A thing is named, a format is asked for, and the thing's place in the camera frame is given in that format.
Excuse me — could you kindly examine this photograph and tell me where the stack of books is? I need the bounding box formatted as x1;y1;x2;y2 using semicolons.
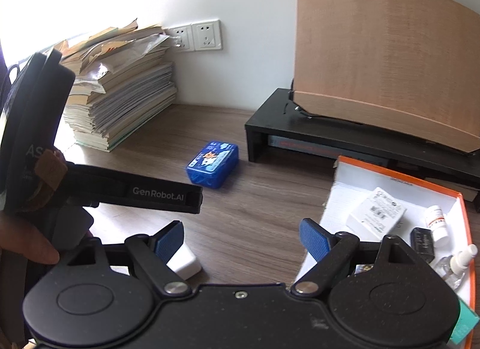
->
56;17;178;152

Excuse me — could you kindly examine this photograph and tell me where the wooden book stand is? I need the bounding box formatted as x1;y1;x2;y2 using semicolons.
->
289;0;480;154

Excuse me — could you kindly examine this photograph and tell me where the teal carton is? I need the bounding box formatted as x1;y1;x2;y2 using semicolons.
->
448;296;480;346

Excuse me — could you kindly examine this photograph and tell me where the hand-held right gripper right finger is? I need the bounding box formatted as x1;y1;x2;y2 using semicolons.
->
292;218;424;296

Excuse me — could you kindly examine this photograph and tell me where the white wall socket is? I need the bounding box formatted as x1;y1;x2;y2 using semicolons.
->
191;19;224;51
165;24;196;52

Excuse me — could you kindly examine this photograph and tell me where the person's left hand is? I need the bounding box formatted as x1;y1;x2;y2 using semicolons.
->
0;208;61;265

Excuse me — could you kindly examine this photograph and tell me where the white pill bottle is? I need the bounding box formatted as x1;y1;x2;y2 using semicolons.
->
425;205;449;248

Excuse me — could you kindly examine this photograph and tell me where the small black box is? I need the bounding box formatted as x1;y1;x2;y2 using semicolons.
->
410;227;436;263

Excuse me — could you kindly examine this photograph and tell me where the white plastic device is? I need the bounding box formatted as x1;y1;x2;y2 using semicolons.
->
165;245;203;281

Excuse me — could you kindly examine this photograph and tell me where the blue plastic box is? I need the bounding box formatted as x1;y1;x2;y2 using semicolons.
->
186;141;239;189

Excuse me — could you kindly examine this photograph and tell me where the orange and white cardboard box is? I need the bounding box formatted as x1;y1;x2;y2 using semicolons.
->
300;156;475;349

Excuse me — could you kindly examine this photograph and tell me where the white spray bottle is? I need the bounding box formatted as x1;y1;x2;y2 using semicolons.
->
448;244;479;272

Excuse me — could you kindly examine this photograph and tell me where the black monitor riser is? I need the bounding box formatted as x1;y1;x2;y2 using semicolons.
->
244;87;480;200

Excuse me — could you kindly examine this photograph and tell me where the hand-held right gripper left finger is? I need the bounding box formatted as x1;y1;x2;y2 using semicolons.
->
56;221;189;296

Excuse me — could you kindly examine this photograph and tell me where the small white carton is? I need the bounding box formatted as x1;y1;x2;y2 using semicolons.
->
346;186;408;241

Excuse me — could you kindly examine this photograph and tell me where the clear glass bottle grey cap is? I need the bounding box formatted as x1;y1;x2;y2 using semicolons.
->
431;255;467;290

